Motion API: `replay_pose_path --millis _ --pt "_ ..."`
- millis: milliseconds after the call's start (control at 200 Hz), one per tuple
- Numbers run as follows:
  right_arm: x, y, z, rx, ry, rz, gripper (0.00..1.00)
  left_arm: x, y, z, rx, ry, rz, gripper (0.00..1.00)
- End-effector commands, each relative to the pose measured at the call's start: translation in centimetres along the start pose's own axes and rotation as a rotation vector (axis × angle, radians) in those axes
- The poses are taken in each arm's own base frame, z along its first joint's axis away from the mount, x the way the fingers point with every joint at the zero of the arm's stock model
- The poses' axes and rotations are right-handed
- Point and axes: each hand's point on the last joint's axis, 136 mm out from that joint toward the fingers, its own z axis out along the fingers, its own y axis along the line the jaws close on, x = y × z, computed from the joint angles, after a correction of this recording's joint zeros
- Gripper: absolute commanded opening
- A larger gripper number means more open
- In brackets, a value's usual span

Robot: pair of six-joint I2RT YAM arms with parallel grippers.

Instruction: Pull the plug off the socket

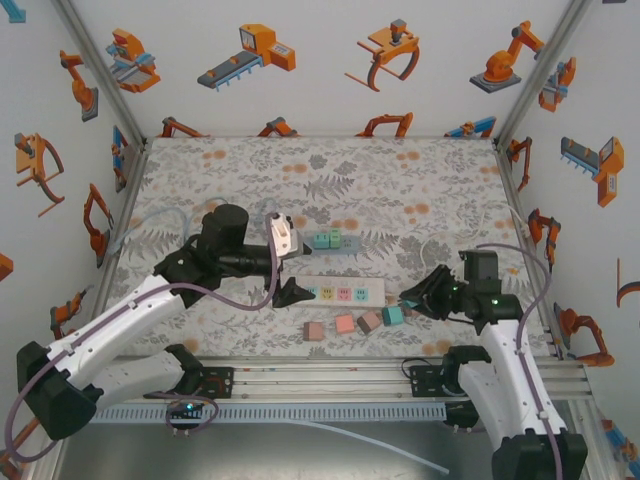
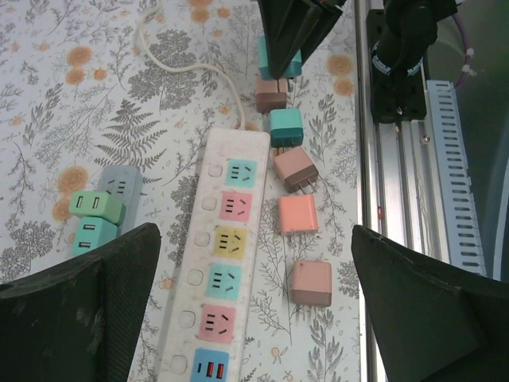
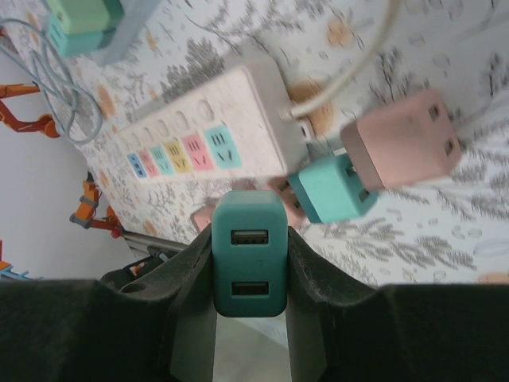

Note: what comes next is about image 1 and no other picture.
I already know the white plastic tube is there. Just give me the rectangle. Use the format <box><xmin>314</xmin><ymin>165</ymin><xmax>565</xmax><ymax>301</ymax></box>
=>
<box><xmin>292</xmin><ymin>418</ymin><xmax>451</xmax><ymax>476</ymax></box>

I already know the aluminium frame post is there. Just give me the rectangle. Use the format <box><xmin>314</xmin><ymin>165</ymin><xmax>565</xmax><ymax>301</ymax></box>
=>
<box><xmin>492</xmin><ymin>0</ymin><xmax>596</xmax><ymax>149</ymax></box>
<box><xmin>49</xmin><ymin>0</ymin><xmax>150</xmax><ymax>146</ymax></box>

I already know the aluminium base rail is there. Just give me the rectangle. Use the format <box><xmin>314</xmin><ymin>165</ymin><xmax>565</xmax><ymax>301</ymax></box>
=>
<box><xmin>47</xmin><ymin>355</ymin><xmax>594</xmax><ymax>404</ymax></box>

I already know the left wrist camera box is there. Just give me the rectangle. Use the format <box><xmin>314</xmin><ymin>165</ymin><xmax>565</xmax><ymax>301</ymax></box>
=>
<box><xmin>266</xmin><ymin>213</ymin><xmax>305</xmax><ymax>262</ymax></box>

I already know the floral patterned table mat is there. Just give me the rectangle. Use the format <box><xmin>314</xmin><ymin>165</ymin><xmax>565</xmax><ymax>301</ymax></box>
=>
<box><xmin>110</xmin><ymin>135</ymin><xmax>557</xmax><ymax>360</ymax></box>

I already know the white power strip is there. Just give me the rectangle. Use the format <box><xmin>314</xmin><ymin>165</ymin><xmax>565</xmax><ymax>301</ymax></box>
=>
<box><xmin>299</xmin><ymin>276</ymin><xmax>386</xmax><ymax>305</ymax></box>

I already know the circuit board with green light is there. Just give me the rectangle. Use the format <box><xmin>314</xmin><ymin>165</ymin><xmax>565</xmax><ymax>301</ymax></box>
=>
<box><xmin>166</xmin><ymin>398</ymin><xmax>207</xmax><ymax>420</ymax></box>

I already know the white slotted cable duct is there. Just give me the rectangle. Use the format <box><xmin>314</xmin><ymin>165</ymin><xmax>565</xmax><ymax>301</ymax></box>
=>
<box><xmin>94</xmin><ymin>402</ymin><xmax>447</xmax><ymax>424</ymax></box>

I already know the blue-grey power strip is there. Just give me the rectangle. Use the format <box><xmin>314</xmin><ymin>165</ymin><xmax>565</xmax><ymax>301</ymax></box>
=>
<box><xmin>302</xmin><ymin>228</ymin><xmax>362</xmax><ymax>257</ymax></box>

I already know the aluminium side rail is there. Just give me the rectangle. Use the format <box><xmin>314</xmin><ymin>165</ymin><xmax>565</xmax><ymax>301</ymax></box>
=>
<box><xmin>492</xmin><ymin>138</ymin><xmax>586</xmax><ymax>371</ymax></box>
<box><xmin>92</xmin><ymin>139</ymin><xmax>151</xmax><ymax>321</ymax></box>

